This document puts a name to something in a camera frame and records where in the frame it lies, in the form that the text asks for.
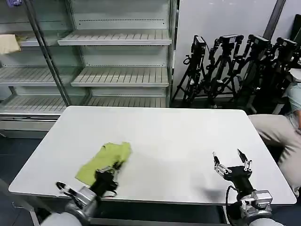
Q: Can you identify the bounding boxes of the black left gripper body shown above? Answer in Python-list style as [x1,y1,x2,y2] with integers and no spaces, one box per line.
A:
[90,169,119,197]

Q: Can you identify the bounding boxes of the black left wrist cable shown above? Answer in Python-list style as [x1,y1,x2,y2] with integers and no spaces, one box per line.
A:
[55,181,75,197]

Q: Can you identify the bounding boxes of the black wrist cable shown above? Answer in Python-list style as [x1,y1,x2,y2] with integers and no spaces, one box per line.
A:
[55,181,75,197]
[225,185,238,214]

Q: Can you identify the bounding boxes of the black camera tripod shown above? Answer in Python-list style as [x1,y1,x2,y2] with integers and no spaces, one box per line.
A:
[204,34,245,108]
[237,34,274,114]
[172,35,208,105]
[269,37,301,115]

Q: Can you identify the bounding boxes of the glass-door shelf cabinet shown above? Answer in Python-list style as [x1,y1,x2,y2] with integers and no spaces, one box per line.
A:
[0,0,72,139]

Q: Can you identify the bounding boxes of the purple item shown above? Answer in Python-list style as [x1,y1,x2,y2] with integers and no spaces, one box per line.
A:
[6,0,24,8]

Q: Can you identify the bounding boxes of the yellow-green cloth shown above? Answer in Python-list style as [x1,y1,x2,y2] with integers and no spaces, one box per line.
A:
[74,141,132,187]

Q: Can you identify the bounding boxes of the white open shelf unit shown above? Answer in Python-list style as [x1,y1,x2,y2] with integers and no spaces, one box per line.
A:
[57,0,180,108]

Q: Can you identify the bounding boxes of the black flat panel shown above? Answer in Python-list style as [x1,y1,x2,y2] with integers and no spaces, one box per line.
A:
[290,14,301,45]

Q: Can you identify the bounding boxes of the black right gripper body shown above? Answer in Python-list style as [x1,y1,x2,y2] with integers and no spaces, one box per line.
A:
[224,165,256,194]

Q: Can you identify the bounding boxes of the person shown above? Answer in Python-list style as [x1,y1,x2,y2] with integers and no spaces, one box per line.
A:
[248,68,301,198]

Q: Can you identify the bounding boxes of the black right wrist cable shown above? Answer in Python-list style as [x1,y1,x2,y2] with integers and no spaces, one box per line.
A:
[225,185,238,214]

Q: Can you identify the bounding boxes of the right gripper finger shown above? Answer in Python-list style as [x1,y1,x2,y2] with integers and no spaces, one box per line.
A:
[237,148,253,172]
[212,152,231,177]

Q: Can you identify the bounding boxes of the brown cardboard piece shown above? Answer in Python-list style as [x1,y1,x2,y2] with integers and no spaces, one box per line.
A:
[0,34,22,55]

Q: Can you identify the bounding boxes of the dark grey leaning pole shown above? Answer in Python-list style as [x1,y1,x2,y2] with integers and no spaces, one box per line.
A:
[263,0,287,40]

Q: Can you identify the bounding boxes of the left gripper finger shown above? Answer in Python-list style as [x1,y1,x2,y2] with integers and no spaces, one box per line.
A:
[113,161,124,175]
[95,165,114,174]

